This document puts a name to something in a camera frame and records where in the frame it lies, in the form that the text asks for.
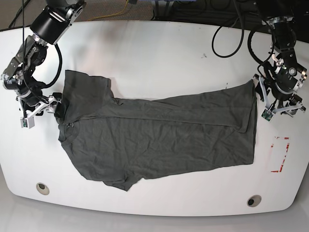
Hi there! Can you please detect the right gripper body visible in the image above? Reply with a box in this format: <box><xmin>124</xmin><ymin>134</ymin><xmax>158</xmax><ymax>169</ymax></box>
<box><xmin>16</xmin><ymin>92</ymin><xmax>62</xmax><ymax>117</ymax></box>

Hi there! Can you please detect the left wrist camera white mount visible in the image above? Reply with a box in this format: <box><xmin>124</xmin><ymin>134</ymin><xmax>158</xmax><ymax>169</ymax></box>
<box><xmin>252</xmin><ymin>74</ymin><xmax>305</xmax><ymax>123</ymax></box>

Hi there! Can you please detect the dark grey t-shirt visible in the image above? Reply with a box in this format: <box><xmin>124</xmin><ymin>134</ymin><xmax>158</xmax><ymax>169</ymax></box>
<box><xmin>57</xmin><ymin>70</ymin><xmax>257</xmax><ymax>191</ymax></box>

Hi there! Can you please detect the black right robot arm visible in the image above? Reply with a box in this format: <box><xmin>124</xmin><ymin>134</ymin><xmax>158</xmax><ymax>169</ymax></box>
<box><xmin>1</xmin><ymin>0</ymin><xmax>86</xmax><ymax>127</ymax></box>

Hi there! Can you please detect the left table cable grommet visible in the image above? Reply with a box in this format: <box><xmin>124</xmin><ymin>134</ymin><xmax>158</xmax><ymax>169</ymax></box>
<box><xmin>36</xmin><ymin>183</ymin><xmax>50</xmax><ymax>196</ymax></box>

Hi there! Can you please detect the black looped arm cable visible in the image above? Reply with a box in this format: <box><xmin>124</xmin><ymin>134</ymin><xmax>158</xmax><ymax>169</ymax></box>
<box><xmin>211</xmin><ymin>24</ymin><xmax>244</xmax><ymax>58</ymax></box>

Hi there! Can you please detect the right table cable grommet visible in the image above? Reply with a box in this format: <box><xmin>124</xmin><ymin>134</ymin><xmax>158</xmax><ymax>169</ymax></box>
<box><xmin>247</xmin><ymin>195</ymin><xmax>262</xmax><ymax>207</ymax></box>

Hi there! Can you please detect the table cable grommet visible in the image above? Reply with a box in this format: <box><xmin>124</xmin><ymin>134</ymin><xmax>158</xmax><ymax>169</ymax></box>
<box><xmin>247</xmin><ymin>195</ymin><xmax>262</xmax><ymax>207</ymax></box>
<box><xmin>36</xmin><ymin>183</ymin><xmax>50</xmax><ymax>196</ymax></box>

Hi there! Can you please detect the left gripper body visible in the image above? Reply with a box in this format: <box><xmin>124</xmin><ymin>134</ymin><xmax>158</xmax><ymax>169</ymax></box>
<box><xmin>252</xmin><ymin>73</ymin><xmax>306</xmax><ymax>118</ymax></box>

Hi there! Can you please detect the red tape rectangle marking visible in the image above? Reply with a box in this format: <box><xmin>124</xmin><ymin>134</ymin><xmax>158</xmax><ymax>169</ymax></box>
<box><xmin>268</xmin><ymin>137</ymin><xmax>290</xmax><ymax>173</ymax></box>

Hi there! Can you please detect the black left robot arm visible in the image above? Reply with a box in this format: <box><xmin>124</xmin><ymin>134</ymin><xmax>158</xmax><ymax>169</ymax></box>
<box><xmin>247</xmin><ymin>0</ymin><xmax>307</xmax><ymax>121</ymax></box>

